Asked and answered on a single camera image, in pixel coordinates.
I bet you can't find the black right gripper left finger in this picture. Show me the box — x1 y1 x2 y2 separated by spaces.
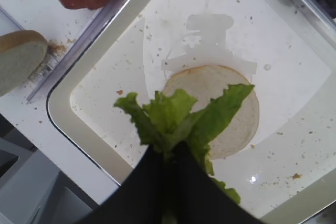
75 144 169 224

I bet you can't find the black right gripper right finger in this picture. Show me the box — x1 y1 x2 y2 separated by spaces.
167 141 268 224

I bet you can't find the green lettuce leaf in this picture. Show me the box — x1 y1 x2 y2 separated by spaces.
113 83 255 224

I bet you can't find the bun bottom on tray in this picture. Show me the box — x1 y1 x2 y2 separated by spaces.
163 65 259 160

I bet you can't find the white metal tray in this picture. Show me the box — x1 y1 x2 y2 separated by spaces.
47 0 335 223

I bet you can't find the bun bottom standing left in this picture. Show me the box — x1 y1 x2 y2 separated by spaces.
1 30 48 96

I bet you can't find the left clear divider rail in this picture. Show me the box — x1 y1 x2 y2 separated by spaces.
26 0 130 104

